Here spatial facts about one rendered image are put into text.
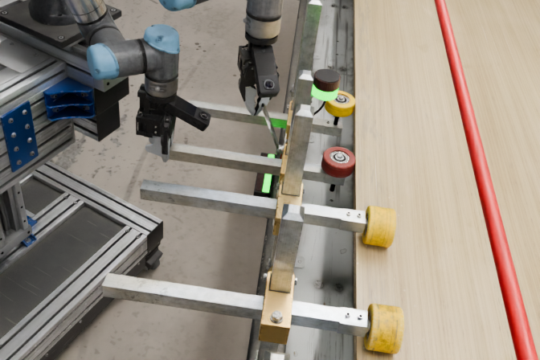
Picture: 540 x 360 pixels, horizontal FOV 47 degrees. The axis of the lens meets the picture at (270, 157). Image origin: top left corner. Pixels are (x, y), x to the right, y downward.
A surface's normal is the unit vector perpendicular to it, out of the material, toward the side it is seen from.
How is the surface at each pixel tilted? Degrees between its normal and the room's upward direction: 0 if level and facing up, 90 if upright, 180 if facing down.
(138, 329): 0
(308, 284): 0
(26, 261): 0
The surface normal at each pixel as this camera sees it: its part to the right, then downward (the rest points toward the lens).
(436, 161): 0.11, -0.76
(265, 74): 0.20, -0.29
